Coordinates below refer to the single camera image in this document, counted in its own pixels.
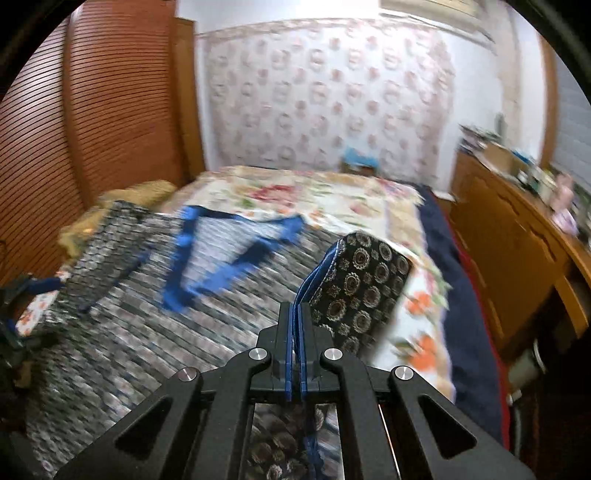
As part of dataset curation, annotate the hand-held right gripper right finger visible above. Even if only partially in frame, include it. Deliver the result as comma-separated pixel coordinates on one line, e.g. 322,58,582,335
298,302,536,480

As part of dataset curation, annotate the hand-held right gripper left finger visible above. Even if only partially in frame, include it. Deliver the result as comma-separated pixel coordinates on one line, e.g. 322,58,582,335
51,302,293,480

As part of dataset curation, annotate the pink floral wall cloth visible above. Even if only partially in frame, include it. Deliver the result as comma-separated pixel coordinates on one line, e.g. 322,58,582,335
196,18,457,185

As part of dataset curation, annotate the floral blanket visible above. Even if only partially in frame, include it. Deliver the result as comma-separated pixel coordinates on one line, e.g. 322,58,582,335
173,165,428,278

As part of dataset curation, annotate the wooden louvered wardrobe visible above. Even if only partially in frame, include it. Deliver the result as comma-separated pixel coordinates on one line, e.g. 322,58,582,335
0,0,207,289

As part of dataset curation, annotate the blue cloth bundle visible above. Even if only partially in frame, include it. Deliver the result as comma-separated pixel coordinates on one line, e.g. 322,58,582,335
341,147,382,175

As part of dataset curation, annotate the window blind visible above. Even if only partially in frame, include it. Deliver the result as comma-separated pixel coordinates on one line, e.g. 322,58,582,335
551,55,591,185

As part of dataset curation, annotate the navy medallion print garment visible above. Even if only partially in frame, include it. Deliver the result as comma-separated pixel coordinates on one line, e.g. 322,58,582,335
25,200,414,480

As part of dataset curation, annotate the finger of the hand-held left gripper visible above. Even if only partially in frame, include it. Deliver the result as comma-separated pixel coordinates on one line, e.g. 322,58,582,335
14,274,63,297

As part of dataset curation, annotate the wooden side cabinet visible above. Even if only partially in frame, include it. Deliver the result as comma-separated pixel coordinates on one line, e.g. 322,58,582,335
449,150,591,363

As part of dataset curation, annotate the pink object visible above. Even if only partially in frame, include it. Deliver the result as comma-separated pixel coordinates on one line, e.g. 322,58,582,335
551,172,581,235

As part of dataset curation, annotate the cardboard box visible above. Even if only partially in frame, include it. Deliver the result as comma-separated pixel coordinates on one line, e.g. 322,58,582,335
477,140,526,175

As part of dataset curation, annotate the white orange print sheet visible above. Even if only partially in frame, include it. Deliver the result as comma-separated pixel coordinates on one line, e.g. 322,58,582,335
16,265,455,400

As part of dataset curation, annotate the yellow-brown pillow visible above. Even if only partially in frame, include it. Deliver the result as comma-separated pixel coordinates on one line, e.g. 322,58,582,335
58,180,177,259

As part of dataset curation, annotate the navy blanket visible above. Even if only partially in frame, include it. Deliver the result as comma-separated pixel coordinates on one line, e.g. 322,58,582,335
416,185,506,446

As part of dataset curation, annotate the group of small containers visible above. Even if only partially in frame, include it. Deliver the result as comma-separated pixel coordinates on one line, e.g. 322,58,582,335
516,159,560,200

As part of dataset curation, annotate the stack of papers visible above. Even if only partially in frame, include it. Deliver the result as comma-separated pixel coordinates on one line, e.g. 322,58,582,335
457,122,503,155

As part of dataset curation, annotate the grey round object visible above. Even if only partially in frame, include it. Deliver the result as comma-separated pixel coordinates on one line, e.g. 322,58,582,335
507,338,549,394

